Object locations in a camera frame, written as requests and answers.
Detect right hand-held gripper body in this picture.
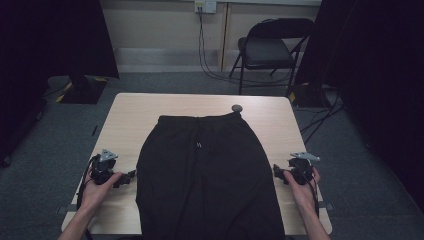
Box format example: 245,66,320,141
287,151,322,186

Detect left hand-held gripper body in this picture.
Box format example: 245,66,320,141
89,148,120,186

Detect black pants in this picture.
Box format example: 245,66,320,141
135,111,288,240

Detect person's right hand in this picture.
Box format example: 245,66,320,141
283,166,322,215

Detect person's left hand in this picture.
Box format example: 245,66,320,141
79,171,124,215

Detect grey tape strip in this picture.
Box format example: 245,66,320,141
55,203,80,216
317,200,335,212

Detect black stand base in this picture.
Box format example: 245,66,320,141
287,82,332,109
59,74,109,106

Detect black folding chair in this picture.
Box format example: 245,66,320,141
228,17,316,96

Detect black curtain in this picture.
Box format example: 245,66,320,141
0,0,120,168
294,0,424,214

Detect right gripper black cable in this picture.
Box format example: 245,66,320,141
299,165,321,218

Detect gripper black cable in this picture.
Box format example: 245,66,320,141
299,165,321,218
75,153,101,240

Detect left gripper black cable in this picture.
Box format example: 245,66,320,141
75,153,101,240

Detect black floor cables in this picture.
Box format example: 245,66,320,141
299,89,346,146

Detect black wall socket cables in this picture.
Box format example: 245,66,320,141
197,7,295,89

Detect white wall socket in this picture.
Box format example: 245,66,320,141
194,0,218,15

